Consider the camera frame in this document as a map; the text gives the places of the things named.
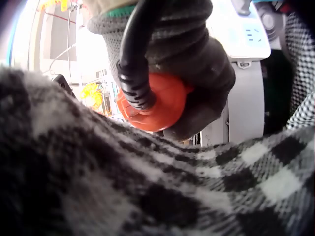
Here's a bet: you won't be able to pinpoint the person's right fingers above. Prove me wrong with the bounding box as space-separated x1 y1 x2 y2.
148 0 236 141

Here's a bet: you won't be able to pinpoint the orange round power tool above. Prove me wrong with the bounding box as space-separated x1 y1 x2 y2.
116 72 195 132

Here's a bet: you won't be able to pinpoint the person's right hand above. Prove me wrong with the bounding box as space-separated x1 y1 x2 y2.
83 0 236 141

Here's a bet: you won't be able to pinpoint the black power cable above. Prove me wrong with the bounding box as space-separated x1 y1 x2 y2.
116 0 159 111

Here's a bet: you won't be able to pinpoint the yellow coiled cable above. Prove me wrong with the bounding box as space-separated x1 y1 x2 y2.
37 0 70 11
80 82 103 109

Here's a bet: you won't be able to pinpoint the person's body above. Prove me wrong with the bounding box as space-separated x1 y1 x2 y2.
0 11 315 236

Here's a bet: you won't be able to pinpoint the black metal bracket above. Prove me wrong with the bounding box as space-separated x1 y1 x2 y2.
50 74 77 99

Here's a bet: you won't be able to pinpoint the white power socket panel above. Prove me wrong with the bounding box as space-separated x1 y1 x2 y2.
226 21 271 60

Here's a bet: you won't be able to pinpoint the white machine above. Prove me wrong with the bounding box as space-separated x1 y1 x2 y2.
200 0 271 148

